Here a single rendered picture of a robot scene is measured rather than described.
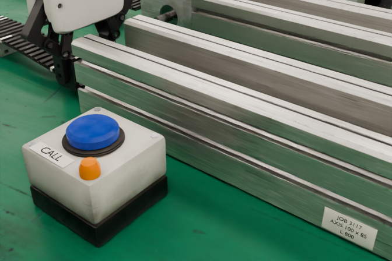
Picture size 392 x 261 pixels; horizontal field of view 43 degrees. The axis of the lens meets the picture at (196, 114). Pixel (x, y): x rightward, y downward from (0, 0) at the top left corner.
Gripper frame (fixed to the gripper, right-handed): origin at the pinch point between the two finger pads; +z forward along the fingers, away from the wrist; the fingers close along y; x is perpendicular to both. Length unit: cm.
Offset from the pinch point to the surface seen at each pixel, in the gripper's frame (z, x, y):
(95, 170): -3.8, 20.0, 16.1
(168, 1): -3.9, 0.5, -14.0
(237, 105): -5.4, 24.1, 5.1
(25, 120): 2.9, 0.5, 9.4
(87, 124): -4.5, 16.0, 13.3
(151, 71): -5.4, 15.0, 5.0
